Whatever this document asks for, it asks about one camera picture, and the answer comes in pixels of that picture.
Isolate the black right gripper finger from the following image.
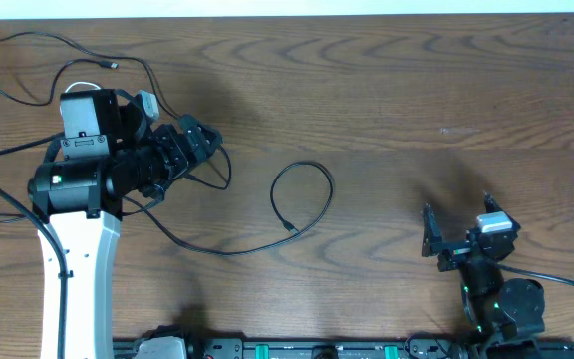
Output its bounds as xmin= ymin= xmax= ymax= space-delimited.
xmin=483 ymin=192 xmax=502 ymax=213
xmin=421 ymin=203 xmax=442 ymax=257

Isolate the white cable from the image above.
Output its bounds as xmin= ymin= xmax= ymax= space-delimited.
xmin=64 ymin=81 xmax=103 ymax=95

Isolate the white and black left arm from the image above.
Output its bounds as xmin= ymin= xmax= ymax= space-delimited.
xmin=28 ymin=89 xmax=223 ymax=358

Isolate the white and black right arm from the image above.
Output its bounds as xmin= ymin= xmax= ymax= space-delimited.
xmin=421 ymin=194 xmax=545 ymax=358

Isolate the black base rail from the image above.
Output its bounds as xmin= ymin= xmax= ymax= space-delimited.
xmin=112 ymin=327 xmax=574 ymax=359

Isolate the black left camera cable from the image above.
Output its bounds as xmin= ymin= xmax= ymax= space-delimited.
xmin=0 ymin=132 xmax=74 ymax=359

